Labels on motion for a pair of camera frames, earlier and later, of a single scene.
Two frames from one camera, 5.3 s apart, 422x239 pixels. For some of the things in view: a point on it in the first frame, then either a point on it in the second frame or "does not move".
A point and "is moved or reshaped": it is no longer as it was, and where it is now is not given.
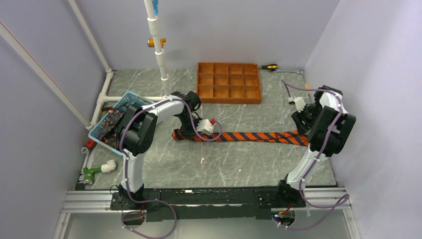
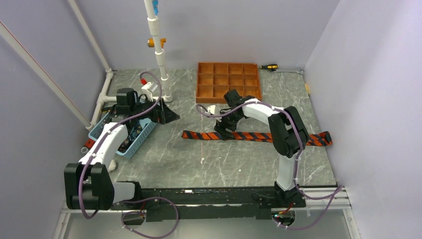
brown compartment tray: (229, 82) does not move
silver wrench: (274, 70) does not move
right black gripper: (298, 117) → (221, 126)
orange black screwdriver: (269, 66) does not move
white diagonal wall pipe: (11, 41) does not move
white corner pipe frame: (103, 98) does not move
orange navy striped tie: (296, 136) is moved or reshaped
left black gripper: (189, 134) → (162, 114)
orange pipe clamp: (150, 42) does not move
